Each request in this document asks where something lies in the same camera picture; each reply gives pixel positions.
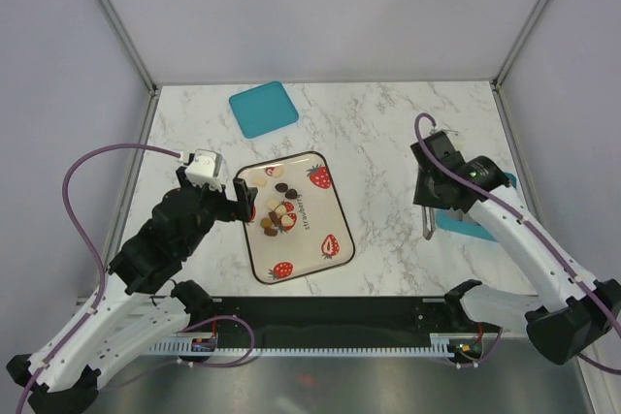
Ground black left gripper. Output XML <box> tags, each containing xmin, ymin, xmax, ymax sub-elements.
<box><xmin>179</xmin><ymin>166</ymin><xmax>258</xmax><ymax>256</ymax></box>

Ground dark heart chocolate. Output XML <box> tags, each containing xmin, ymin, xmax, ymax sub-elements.
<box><xmin>285</xmin><ymin>189</ymin><xmax>298</xmax><ymax>200</ymax></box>

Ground metal tongs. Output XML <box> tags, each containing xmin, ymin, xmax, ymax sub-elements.
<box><xmin>421</xmin><ymin>207</ymin><xmax>436</xmax><ymax>240</ymax></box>

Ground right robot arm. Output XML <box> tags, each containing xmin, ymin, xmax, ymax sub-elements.
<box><xmin>410</xmin><ymin>131</ymin><xmax>620</xmax><ymax>365</ymax></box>

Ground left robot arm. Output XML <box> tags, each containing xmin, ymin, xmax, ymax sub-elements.
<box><xmin>7</xmin><ymin>168</ymin><xmax>258</xmax><ymax>413</ymax></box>

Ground caramel cup chocolate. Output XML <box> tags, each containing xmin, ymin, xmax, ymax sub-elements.
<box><xmin>260</xmin><ymin>218</ymin><xmax>273</xmax><ymax>229</ymax></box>

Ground teal chocolate box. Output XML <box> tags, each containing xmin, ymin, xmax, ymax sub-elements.
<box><xmin>438</xmin><ymin>162</ymin><xmax>523</xmax><ymax>251</ymax></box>

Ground brown square chocolate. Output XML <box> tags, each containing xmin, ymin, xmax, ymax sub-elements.
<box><xmin>269</xmin><ymin>211</ymin><xmax>280</xmax><ymax>225</ymax></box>

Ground strawberry print serving tray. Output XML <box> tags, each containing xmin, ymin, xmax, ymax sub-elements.
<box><xmin>237</xmin><ymin>151</ymin><xmax>355</xmax><ymax>285</ymax></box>

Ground teal box lid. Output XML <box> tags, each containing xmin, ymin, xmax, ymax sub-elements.
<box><xmin>229</xmin><ymin>81</ymin><xmax>299</xmax><ymax>139</ymax></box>

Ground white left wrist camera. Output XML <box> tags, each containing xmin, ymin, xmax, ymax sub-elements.
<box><xmin>179</xmin><ymin>149</ymin><xmax>223</xmax><ymax>191</ymax></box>

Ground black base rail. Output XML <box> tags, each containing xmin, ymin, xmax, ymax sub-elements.
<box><xmin>212</xmin><ymin>296</ymin><xmax>497</xmax><ymax>348</ymax></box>

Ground white cable duct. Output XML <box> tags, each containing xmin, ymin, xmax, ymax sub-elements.
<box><xmin>143</xmin><ymin>334</ymin><xmax>482</xmax><ymax>359</ymax></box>

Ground aluminium frame post left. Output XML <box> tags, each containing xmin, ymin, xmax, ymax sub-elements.
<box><xmin>66</xmin><ymin>0</ymin><xmax>161</xmax><ymax>95</ymax></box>

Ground aluminium frame post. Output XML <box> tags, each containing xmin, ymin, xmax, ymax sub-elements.
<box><xmin>66</xmin><ymin>0</ymin><xmax>161</xmax><ymax>95</ymax></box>
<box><xmin>490</xmin><ymin>0</ymin><xmax>583</xmax><ymax>91</ymax></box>

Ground aluminium frame post right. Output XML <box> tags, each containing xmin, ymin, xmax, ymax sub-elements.
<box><xmin>490</xmin><ymin>0</ymin><xmax>583</xmax><ymax>91</ymax></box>

